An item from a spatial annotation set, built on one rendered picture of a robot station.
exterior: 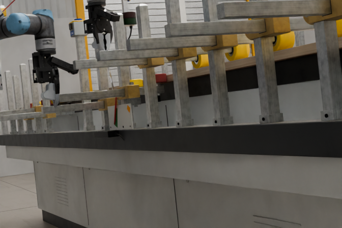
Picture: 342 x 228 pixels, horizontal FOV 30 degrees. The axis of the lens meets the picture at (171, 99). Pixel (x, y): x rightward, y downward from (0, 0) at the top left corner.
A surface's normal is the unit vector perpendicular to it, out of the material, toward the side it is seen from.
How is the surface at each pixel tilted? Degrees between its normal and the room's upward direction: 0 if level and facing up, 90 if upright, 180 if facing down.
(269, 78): 90
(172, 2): 90
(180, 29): 90
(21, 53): 90
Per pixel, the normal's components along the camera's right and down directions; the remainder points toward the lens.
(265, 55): 0.43, -0.06
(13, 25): -0.54, 0.04
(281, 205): -0.90, 0.09
